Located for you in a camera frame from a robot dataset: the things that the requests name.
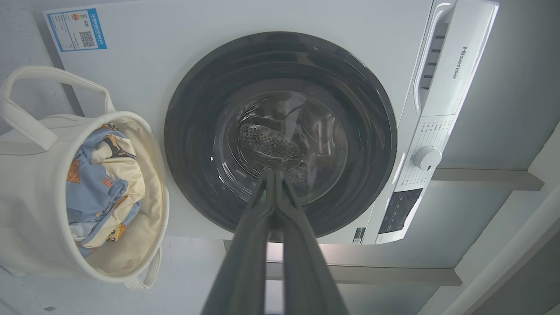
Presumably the cream canvas laundry basket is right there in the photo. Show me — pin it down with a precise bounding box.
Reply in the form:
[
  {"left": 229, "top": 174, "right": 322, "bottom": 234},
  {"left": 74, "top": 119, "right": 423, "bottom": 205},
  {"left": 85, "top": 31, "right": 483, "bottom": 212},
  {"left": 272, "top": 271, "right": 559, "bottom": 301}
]
[{"left": 0, "top": 66, "right": 170, "bottom": 291}]

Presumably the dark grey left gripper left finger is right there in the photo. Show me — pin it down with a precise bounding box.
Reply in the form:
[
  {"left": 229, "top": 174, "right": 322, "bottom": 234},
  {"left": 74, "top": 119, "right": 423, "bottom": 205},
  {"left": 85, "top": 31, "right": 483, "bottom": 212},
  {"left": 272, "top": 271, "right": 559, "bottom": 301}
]
[{"left": 201, "top": 170, "right": 276, "bottom": 315}]

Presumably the white washer control knob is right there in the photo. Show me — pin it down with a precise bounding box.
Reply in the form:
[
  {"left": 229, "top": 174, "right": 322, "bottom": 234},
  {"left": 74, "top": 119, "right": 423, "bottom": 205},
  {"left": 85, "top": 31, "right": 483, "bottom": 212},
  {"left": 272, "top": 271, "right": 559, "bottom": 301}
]
[{"left": 413, "top": 146, "right": 443, "bottom": 172}]

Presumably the black washing machine display panel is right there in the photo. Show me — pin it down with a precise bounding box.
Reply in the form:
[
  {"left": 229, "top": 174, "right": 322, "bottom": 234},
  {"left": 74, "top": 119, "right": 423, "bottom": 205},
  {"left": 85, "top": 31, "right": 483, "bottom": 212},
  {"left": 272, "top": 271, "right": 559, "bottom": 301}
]
[{"left": 378, "top": 188, "right": 423, "bottom": 235}]

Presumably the cream cartoon print garment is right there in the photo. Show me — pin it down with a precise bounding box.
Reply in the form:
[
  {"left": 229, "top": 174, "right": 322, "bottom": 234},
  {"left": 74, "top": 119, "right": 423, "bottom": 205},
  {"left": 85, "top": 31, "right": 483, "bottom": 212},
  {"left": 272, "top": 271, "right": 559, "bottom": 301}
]
[{"left": 89, "top": 124, "right": 146, "bottom": 248}]

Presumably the white detergent drawer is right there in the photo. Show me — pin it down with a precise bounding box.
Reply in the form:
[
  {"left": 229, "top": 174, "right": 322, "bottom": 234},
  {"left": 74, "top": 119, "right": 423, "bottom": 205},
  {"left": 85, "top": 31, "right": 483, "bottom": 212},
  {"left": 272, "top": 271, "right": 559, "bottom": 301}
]
[{"left": 413, "top": 0, "right": 500, "bottom": 118}]

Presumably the blue energy label sticker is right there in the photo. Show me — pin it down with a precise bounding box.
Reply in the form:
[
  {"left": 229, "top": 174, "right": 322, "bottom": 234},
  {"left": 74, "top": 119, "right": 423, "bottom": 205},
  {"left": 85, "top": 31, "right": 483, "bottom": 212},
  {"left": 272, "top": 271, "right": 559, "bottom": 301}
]
[{"left": 46, "top": 8, "right": 108, "bottom": 53}]

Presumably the white front-load washing machine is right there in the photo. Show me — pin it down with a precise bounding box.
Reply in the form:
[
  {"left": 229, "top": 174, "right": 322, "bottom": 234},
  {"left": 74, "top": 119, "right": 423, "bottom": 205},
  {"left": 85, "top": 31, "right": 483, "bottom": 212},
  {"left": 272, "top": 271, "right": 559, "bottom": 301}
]
[{"left": 43, "top": 0, "right": 500, "bottom": 245}]

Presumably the black round glass washer door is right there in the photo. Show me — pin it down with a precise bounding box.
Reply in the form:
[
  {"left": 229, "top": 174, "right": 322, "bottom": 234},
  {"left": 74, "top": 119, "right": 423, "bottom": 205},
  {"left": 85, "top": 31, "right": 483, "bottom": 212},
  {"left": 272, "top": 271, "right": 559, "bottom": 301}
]
[{"left": 164, "top": 31, "right": 398, "bottom": 239}]

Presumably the blue cartoon print garment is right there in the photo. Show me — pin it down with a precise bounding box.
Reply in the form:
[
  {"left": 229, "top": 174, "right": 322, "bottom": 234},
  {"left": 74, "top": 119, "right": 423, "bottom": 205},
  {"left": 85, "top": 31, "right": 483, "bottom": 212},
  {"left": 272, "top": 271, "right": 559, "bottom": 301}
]
[{"left": 66, "top": 127, "right": 143, "bottom": 258}]

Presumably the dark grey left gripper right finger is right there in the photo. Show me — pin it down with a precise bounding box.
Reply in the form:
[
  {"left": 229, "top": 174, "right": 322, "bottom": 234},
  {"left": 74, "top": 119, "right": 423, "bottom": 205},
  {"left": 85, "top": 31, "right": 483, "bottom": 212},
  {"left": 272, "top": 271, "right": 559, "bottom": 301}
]
[{"left": 275, "top": 170, "right": 350, "bottom": 315}]

